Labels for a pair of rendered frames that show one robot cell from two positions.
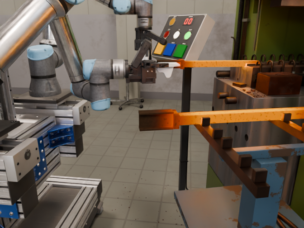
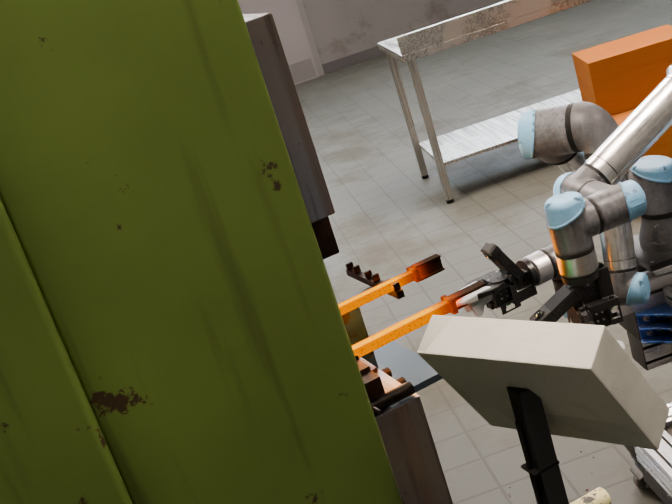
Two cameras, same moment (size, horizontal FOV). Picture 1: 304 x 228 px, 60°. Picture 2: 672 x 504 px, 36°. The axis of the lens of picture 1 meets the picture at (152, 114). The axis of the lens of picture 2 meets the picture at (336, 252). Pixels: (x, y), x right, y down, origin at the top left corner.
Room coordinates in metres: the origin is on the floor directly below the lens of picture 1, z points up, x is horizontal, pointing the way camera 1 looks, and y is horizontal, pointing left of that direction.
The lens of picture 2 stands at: (3.10, -0.75, 1.94)
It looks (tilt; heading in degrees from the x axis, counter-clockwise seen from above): 19 degrees down; 169
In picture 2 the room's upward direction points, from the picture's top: 18 degrees counter-clockwise
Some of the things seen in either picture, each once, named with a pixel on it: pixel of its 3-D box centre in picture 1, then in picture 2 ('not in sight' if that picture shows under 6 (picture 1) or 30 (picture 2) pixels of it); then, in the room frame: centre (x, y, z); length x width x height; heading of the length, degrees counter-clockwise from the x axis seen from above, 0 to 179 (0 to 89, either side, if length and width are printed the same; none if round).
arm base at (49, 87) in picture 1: (44, 83); not in sight; (1.29, 0.53, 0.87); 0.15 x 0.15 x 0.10
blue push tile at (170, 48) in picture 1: (169, 49); not in sight; (1.57, -0.10, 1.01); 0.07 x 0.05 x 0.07; 32
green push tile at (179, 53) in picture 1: (180, 51); not in sight; (1.49, -0.16, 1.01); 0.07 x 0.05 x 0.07; 32
